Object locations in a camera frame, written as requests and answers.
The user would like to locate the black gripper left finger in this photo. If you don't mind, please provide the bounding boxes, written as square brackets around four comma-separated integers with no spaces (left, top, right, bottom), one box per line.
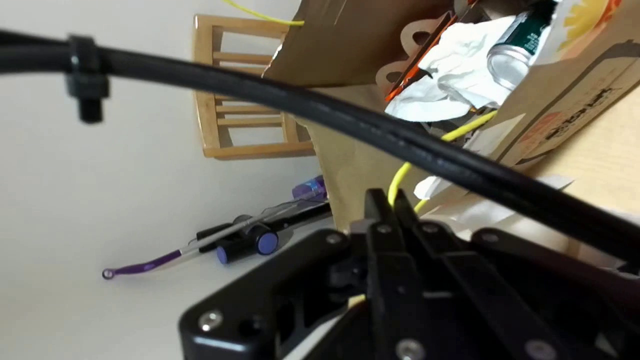
[176,187,428,360]

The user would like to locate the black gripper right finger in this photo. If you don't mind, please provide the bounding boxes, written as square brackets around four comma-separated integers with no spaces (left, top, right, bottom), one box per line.
[392,188,640,360]

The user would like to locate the brown McDelivery paper bag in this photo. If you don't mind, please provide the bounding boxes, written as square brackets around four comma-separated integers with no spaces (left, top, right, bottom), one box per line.
[222,0,640,236]

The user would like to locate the white plastic bag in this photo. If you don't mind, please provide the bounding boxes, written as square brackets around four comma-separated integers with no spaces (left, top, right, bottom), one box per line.
[383,15,529,127]

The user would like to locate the wooden slat back chair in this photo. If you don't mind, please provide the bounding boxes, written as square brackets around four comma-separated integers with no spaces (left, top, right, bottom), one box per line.
[191,15,319,162]

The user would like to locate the silver teal drink can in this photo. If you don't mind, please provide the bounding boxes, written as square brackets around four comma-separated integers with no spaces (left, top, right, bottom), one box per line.
[483,9,559,93]

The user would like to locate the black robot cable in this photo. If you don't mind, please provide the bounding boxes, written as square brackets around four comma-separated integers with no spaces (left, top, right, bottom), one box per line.
[0,27,640,266]

